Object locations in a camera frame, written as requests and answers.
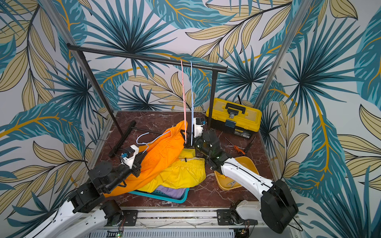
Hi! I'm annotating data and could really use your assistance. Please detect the orange shorts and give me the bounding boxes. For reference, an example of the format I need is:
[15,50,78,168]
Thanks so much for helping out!
[105,121,188,197]

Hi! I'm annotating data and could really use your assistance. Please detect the yellow shorts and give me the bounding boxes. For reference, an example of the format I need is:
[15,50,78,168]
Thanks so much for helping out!
[138,149,206,193]

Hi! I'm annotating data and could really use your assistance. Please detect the purple shorts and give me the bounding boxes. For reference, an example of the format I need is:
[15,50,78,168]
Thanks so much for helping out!
[156,185,187,199]

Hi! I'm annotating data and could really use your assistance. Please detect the silver metal clothespin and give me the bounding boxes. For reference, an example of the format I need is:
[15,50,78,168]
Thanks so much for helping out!
[227,180,236,188]

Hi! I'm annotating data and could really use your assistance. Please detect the white wire hanger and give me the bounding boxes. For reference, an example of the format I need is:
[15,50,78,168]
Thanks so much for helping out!
[190,62,194,146]

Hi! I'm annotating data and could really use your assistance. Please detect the pink wire hanger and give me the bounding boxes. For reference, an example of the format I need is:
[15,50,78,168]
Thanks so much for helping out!
[180,59,188,131]

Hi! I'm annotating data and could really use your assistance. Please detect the blue wire hanger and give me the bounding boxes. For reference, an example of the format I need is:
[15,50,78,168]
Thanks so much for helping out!
[135,131,171,152]

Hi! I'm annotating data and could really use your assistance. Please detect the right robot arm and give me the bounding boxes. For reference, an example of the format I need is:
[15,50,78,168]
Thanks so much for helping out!
[192,131,299,234]

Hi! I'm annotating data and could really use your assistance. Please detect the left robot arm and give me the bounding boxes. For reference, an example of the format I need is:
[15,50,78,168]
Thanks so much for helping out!
[27,151,147,238]

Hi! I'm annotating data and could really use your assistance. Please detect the teal plastic basket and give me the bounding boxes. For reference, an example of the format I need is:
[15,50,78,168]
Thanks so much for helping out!
[130,188,190,204]

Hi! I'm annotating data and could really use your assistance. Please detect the black clothes rack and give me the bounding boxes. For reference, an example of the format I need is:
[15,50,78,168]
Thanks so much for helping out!
[66,43,227,158]

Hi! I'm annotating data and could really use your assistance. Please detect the yellow black plastic toolbox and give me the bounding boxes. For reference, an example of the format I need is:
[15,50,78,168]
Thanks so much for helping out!
[209,98,262,139]

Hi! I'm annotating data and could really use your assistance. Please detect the yellow plastic tray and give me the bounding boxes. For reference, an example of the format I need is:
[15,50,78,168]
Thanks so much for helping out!
[214,156,260,191]

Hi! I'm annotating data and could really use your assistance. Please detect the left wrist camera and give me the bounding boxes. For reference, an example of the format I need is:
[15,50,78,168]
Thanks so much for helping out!
[120,145,139,169]

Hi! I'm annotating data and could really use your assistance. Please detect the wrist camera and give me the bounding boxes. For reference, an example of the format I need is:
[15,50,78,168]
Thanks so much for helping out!
[120,145,139,169]
[192,118,206,138]

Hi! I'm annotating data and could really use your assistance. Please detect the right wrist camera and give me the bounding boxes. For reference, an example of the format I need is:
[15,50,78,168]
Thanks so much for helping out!
[192,118,206,138]

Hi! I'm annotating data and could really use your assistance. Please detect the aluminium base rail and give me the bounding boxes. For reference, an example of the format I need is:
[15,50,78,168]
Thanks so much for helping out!
[44,206,301,238]

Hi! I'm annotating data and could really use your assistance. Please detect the orange handled screwdriver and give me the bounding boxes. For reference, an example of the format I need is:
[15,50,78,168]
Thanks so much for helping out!
[225,137,246,156]

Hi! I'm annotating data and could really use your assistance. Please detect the black handled screwdriver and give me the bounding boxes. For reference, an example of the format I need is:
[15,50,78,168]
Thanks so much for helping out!
[244,136,256,153]

